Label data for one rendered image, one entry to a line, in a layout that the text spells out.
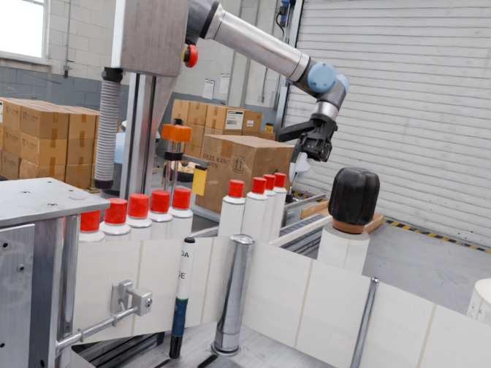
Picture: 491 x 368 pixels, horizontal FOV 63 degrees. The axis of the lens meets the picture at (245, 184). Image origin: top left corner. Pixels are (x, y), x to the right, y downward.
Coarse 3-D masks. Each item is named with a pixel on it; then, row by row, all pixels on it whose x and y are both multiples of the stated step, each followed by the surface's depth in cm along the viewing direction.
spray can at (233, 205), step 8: (232, 184) 90; (240, 184) 90; (232, 192) 90; (240, 192) 90; (224, 200) 90; (232, 200) 90; (240, 200) 90; (224, 208) 90; (232, 208) 89; (240, 208) 90; (224, 216) 90; (232, 216) 90; (240, 216) 91; (224, 224) 91; (232, 224) 90; (240, 224) 92; (224, 232) 91; (232, 232) 91
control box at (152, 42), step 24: (120, 0) 67; (144, 0) 61; (168, 0) 62; (120, 24) 64; (144, 24) 62; (168, 24) 63; (120, 48) 62; (144, 48) 63; (168, 48) 64; (144, 72) 66; (168, 72) 65
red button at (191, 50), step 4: (188, 48) 69; (192, 48) 67; (196, 48) 68; (188, 52) 68; (192, 52) 67; (196, 52) 68; (184, 56) 68; (188, 56) 68; (192, 56) 67; (196, 56) 68; (184, 60) 68; (188, 60) 68; (192, 60) 68; (196, 60) 68; (188, 64) 68; (192, 64) 68
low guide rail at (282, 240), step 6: (330, 216) 140; (318, 222) 131; (324, 222) 136; (306, 228) 122; (312, 228) 127; (288, 234) 113; (294, 234) 116; (300, 234) 119; (276, 240) 107; (282, 240) 109; (288, 240) 112
